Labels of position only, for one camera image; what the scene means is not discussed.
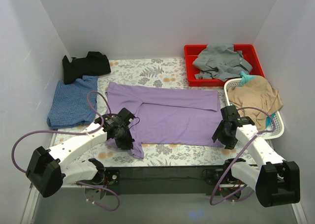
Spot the blue checked folded shirt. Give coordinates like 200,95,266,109
47,75,98,129

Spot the grey shirt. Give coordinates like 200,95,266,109
193,44,253,81

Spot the teal shirt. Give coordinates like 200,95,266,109
238,71,272,127

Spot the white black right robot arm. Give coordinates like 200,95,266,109
210,105,300,207

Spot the aluminium front rail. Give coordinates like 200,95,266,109
20,166,308,224

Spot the black folded shirt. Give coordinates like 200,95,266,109
62,51,111,84

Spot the white perforated laundry basket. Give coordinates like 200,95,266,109
224,78,284,140

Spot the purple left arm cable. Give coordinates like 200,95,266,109
11,91,121,212

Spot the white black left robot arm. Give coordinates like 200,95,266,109
26,108,136,197

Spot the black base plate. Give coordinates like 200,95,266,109
97,165,224,195

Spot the red plastic bin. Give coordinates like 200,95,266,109
184,44,265,87

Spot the purple polo shirt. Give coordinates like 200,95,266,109
106,82,222,159

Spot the floral patterned table mat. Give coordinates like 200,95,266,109
49,58,276,167

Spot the beige shirt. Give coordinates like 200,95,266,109
227,76,283,131

